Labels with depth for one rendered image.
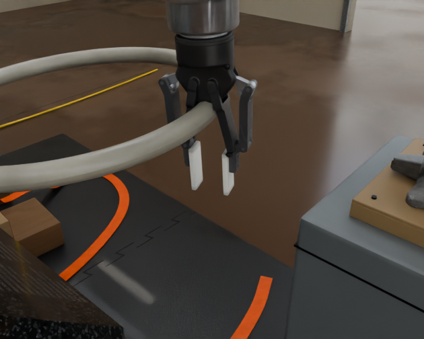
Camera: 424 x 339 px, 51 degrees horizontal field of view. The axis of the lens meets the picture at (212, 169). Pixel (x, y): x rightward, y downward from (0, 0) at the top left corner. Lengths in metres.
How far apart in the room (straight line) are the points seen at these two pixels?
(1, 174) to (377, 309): 0.56
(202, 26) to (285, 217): 1.60
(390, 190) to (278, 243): 1.18
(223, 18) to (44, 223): 1.49
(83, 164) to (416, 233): 0.48
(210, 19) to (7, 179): 0.29
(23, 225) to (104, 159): 1.44
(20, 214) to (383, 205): 1.56
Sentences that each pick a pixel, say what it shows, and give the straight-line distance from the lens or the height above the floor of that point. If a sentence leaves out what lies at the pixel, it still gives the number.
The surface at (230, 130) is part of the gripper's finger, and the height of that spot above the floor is 0.97.
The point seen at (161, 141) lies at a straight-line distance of 0.53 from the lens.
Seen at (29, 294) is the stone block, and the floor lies 0.72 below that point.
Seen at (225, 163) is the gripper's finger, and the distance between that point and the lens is 0.64.
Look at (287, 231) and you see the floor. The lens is 1.99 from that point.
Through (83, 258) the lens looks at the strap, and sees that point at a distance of 1.87.
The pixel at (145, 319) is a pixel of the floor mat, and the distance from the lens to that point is 1.62.
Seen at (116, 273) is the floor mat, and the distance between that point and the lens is 1.79.
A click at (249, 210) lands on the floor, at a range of 2.09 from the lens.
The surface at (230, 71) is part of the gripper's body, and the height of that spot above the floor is 1.05.
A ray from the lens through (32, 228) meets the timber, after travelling 1.91.
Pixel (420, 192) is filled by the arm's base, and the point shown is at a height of 0.85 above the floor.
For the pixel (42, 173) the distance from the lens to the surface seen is 0.52.
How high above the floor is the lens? 1.24
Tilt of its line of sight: 31 degrees down
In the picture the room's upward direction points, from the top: straight up
